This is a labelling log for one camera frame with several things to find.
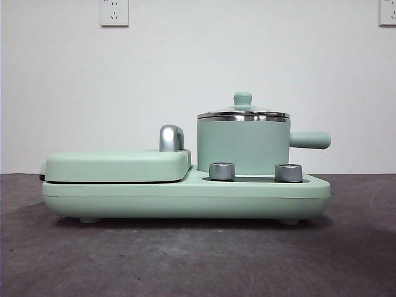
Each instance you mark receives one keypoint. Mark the glass lid with green knob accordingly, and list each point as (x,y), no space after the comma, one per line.
(243,99)

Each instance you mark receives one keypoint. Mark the silver control knob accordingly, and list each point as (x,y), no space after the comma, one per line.
(222,171)
(288,173)

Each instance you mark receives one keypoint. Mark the mint green breakfast machine base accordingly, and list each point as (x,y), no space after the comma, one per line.
(185,198)

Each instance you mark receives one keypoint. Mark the mint green griddle cover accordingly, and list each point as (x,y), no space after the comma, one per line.
(108,164)

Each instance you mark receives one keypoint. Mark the white wall socket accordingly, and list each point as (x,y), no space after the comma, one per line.
(388,14)
(114,14)

